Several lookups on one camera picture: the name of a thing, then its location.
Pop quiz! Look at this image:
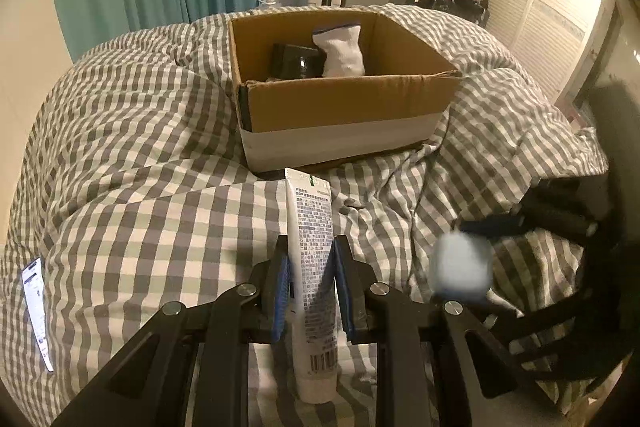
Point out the black round object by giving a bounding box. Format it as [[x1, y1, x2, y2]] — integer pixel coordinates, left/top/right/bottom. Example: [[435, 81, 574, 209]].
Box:
[[269, 44, 326, 80]]

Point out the grey checkered duvet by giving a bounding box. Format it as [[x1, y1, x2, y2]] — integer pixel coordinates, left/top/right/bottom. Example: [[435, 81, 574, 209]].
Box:
[[1, 5, 606, 426]]

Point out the white sock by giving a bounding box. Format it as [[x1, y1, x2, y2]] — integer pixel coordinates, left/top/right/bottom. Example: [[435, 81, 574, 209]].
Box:
[[312, 24, 366, 78]]

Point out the brown cardboard box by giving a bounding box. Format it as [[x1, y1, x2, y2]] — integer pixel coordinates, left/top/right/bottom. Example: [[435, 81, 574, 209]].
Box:
[[229, 6, 461, 172]]

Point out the light blue earbuds case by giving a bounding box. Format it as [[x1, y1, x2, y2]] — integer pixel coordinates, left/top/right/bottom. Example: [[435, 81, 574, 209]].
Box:
[[428, 231, 492, 301]]

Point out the white cream tube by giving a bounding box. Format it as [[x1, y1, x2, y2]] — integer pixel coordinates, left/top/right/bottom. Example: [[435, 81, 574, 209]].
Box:
[[285, 168, 337, 404]]

